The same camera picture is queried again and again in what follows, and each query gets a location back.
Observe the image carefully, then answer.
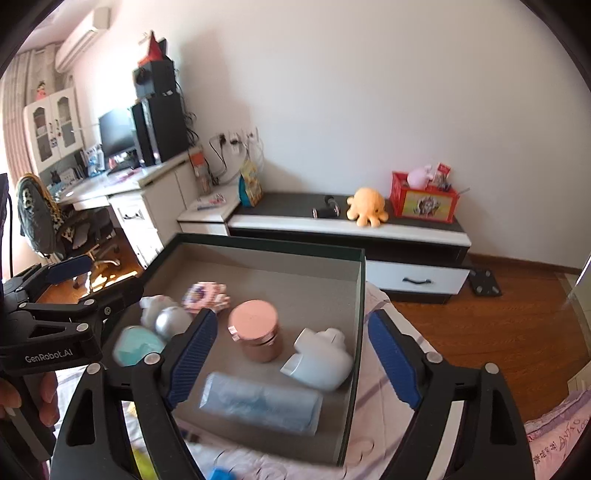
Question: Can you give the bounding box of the yellow highlighter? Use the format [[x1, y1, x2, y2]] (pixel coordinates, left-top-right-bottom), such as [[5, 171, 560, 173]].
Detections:
[[130, 445, 151, 480]]

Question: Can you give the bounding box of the clear plastic packet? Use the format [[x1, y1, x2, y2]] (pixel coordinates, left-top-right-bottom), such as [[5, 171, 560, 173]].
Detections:
[[199, 371, 324, 437]]

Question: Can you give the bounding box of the black computer monitor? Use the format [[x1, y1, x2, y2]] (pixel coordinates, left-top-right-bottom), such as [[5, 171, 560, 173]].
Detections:
[[98, 108, 139, 160]]

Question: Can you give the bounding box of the white desk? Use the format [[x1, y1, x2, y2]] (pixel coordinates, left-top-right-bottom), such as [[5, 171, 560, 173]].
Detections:
[[58, 150, 204, 268]]

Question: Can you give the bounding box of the white plastic bottle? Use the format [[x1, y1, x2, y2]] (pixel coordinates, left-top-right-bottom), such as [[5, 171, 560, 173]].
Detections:
[[280, 327, 355, 393]]

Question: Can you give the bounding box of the red printed crate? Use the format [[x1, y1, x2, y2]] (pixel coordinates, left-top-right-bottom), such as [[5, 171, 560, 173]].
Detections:
[[390, 172, 462, 224]]

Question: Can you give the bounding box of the white air conditioner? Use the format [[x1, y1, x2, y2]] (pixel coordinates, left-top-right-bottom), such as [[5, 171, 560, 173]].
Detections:
[[54, 8, 112, 72]]

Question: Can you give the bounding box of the person's left forearm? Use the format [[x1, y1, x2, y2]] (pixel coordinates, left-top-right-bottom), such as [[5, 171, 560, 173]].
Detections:
[[0, 173, 11, 278]]

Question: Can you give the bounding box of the person's left hand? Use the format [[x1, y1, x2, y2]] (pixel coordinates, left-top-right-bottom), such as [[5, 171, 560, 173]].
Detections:
[[0, 370, 59, 429]]

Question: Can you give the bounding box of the yellow octopus plush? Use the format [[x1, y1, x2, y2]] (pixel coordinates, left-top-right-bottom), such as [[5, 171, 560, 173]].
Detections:
[[346, 187, 387, 228]]

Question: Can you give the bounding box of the black office chair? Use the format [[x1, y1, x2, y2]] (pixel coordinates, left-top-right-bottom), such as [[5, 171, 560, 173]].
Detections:
[[16, 173, 122, 284]]

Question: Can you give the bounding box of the black white low cabinet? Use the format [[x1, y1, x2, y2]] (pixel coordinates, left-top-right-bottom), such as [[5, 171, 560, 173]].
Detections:
[[226, 191, 472, 305]]

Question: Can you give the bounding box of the blue white carton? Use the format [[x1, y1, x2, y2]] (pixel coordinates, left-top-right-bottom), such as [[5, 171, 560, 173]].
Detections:
[[85, 145, 105, 178]]

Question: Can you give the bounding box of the rose gold jar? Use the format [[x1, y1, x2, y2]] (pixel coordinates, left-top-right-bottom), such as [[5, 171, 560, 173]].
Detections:
[[228, 300, 283, 363]]

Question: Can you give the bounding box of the white side table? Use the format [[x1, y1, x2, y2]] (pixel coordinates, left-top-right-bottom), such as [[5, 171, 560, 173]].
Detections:
[[177, 185, 241, 237]]

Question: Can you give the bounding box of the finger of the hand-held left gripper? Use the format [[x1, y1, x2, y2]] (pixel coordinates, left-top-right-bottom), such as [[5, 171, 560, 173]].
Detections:
[[21, 276, 145, 340], [4, 255, 93, 305]]

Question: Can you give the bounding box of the colourful snack bag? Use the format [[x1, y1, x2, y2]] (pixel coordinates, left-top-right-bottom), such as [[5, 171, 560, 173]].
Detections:
[[239, 159, 265, 208]]

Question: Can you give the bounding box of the white striped quilt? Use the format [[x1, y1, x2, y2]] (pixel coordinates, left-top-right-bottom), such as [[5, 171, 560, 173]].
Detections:
[[46, 281, 467, 480]]

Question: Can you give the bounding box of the black speaker box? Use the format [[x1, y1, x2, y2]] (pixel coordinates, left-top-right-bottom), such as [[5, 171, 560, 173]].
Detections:
[[133, 60, 177, 99]]

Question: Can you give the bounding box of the white figurine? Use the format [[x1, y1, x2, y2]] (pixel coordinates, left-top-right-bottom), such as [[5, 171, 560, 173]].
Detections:
[[139, 294, 183, 330]]

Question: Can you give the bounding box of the orange label bottle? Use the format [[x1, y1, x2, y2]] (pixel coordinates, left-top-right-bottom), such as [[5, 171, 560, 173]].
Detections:
[[189, 147, 213, 195]]

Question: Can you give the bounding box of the pink storage box dark rim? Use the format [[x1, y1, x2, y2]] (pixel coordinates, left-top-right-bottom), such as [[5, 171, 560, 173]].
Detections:
[[104, 233, 368, 467]]

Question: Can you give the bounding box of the beige curtain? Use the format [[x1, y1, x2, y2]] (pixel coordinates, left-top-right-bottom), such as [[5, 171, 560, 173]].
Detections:
[[0, 46, 56, 195]]

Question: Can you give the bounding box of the teal round case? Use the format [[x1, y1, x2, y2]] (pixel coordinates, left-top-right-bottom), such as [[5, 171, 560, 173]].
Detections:
[[112, 325, 167, 367]]

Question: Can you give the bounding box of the white glass-door cabinet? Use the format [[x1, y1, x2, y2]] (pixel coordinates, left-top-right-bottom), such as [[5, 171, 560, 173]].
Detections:
[[24, 87, 84, 174]]

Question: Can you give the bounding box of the black dumbbell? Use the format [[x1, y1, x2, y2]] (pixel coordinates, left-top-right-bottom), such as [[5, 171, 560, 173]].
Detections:
[[312, 195, 341, 219]]

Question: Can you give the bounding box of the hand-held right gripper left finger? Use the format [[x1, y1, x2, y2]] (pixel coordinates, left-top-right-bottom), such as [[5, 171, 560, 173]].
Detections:
[[54, 308, 219, 480]]

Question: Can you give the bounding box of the black floor scale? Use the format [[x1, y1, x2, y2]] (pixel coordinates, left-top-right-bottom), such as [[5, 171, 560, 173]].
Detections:
[[468, 269, 503, 297]]

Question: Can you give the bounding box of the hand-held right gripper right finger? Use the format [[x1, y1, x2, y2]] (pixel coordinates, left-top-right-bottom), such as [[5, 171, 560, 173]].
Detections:
[[368, 308, 535, 480]]

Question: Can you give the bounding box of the pink bedding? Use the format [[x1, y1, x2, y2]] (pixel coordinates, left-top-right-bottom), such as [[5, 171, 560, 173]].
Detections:
[[524, 388, 591, 480]]

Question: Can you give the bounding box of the pink plush toy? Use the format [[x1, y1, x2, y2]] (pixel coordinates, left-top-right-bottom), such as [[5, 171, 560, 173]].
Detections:
[[406, 165, 435, 190]]

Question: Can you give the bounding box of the black computer tower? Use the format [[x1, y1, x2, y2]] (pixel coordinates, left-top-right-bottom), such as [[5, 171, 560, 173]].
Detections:
[[130, 95, 190, 167]]

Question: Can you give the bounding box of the pink patterned packet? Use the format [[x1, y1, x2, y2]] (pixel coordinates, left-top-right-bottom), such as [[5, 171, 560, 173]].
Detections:
[[181, 281, 230, 313]]

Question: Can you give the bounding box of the red box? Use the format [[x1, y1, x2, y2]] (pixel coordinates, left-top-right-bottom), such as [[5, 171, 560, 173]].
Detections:
[[139, 31, 169, 63]]

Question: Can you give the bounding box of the white wall outlet panel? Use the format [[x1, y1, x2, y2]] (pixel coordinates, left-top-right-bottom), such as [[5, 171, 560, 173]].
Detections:
[[217, 127, 259, 146]]

